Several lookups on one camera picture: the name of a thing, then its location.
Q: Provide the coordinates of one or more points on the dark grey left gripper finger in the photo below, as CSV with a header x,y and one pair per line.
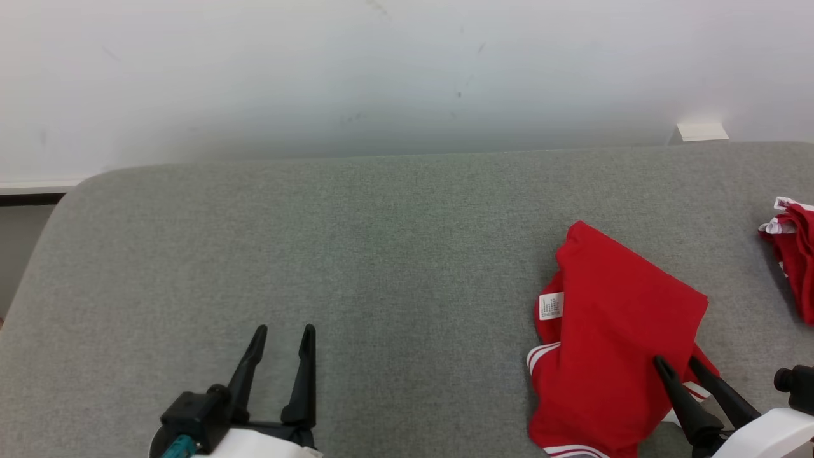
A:
x,y
245,381
304,394

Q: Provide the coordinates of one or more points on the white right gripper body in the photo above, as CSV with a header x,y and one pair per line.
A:
x,y
776,439

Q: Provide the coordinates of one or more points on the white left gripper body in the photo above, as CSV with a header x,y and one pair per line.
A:
x,y
267,445

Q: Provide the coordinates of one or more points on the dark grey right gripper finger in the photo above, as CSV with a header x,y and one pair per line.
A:
x,y
687,413
725,397

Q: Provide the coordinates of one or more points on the red basketball jersey number 23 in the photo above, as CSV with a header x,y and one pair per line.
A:
x,y
610,305

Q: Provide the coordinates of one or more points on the red shorts with white stripes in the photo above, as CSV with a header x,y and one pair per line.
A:
x,y
802,254

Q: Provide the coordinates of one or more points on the grey fabric sofa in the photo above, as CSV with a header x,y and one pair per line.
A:
x,y
318,254

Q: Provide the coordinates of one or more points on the white baseboard strip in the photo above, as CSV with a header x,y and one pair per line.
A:
x,y
32,186

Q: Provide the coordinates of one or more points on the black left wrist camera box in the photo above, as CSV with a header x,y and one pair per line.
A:
x,y
191,416

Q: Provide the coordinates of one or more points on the small white wall box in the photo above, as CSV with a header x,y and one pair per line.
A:
x,y
701,131

